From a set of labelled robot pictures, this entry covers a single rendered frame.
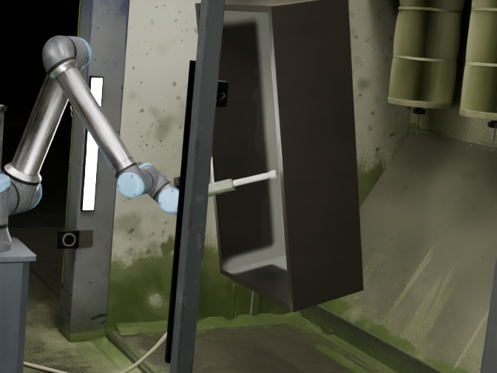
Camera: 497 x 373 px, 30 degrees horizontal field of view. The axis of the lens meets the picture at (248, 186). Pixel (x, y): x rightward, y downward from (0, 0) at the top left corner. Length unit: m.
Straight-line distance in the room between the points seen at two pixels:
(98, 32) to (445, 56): 1.70
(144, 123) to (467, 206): 1.61
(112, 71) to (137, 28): 0.23
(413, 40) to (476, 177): 0.75
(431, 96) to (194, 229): 2.45
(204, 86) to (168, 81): 2.07
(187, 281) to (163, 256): 2.13
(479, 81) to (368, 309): 1.25
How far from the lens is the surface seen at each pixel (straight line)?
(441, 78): 4.73
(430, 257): 4.58
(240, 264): 4.24
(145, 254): 4.59
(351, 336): 4.70
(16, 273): 3.56
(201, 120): 2.42
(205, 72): 2.41
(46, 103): 3.59
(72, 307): 4.53
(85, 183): 4.38
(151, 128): 4.48
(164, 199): 3.39
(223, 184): 3.69
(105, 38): 4.36
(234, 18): 4.05
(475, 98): 4.30
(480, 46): 4.29
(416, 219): 4.80
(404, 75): 4.73
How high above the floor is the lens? 1.50
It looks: 9 degrees down
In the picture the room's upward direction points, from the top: 5 degrees clockwise
